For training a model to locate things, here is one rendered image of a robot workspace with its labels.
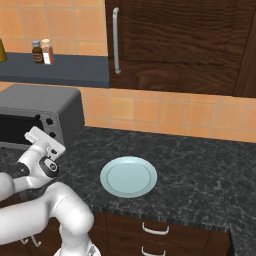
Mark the black glass toaster oven door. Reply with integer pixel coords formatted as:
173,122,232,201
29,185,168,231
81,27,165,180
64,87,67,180
0,113,45,147

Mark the white drawer handle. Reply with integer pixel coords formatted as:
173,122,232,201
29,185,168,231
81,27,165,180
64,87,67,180
140,246,167,256
141,222,170,236

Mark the pale blue plate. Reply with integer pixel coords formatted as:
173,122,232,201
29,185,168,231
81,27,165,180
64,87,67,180
99,156,158,199

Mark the dark wood drawer front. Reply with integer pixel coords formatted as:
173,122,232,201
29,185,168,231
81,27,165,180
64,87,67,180
107,238,208,256
106,213,214,248

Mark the dark brown spice jar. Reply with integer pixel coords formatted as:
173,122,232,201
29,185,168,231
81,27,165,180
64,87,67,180
31,40,45,64

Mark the olive yellow bottle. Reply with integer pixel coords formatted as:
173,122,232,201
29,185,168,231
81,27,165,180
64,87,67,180
0,37,8,63

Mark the grey toaster oven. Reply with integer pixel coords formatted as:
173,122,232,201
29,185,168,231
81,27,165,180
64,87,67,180
0,83,86,151

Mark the silver cupboard door handle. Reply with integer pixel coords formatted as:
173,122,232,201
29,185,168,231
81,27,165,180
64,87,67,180
111,7,122,75

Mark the dark blue wall shelf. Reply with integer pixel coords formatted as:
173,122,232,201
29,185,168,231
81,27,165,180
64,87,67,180
0,52,111,89

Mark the narrow dark wood cupboard door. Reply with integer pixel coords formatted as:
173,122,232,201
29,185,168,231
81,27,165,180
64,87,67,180
233,0,256,99

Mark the orange spice jar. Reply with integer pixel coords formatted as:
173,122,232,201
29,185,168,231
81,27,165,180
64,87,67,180
40,38,56,66

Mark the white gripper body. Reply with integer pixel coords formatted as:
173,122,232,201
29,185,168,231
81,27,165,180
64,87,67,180
24,125,67,158

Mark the white base cupboard handle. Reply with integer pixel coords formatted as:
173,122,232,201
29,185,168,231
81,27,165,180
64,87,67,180
19,234,43,248

